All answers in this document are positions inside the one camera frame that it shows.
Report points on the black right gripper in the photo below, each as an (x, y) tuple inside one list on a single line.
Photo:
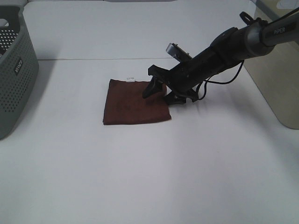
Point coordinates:
[(184, 76)]

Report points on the brown towel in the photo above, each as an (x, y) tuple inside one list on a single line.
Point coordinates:
[(126, 106)]

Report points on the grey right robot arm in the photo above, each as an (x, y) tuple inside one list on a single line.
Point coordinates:
[(229, 49)]

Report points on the beige storage bin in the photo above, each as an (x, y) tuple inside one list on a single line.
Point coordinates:
[(277, 74)]

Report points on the grey perforated laundry basket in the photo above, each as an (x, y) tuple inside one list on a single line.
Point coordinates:
[(18, 67)]

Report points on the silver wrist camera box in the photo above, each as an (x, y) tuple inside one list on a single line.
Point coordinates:
[(176, 52)]

